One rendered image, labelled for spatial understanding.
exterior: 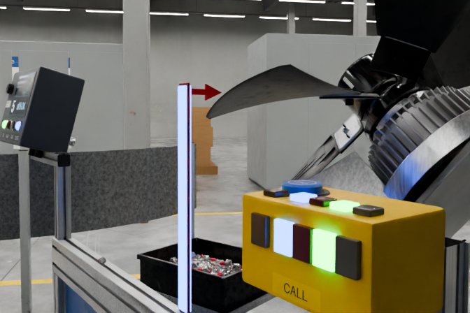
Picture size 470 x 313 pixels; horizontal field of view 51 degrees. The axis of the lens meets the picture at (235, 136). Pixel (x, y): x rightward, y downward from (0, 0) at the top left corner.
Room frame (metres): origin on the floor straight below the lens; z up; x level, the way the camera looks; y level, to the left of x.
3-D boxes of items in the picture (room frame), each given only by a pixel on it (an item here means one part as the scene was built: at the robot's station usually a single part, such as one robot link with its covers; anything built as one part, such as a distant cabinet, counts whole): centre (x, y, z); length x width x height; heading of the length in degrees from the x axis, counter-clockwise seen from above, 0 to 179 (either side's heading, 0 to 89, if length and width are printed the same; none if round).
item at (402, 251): (0.45, -0.09, 1.02); 0.16 x 0.10 x 0.11; 36
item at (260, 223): (0.45, -0.02, 1.04); 0.02 x 0.01 x 0.03; 36
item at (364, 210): (0.38, -0.10, 1.08); 0.02 x 0.02 x 0.01; 36
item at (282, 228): (0.42, -0.04, 1.04); 0.02 x 0.01 x 0.03; 36
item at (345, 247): (0.37, -0.09, 1.04); 0.02 x 0.01 x 0.03; 36
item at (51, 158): (1.19, 0.46, 1.04); 0.24 x 0.03 x 0.03; 36
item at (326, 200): (0.42, -0.08, 1.08); 0.02 x 0.02 x 0.01; 36
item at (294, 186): (0.48, -0.07, 1.08); 0.04 x 0.04 x 0.02
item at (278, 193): (0.46, -0.04, 1.08); 0.02 x 0.02 x 0.01; 36
